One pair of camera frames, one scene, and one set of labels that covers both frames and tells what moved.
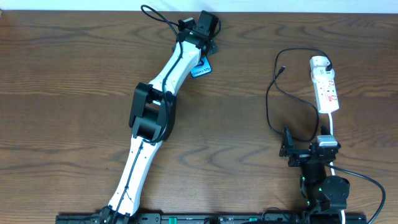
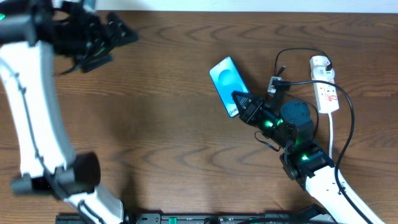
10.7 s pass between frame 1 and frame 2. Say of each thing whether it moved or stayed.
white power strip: stayed
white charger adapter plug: stayed
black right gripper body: moved
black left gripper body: moved
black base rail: stayed
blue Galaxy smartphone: moved
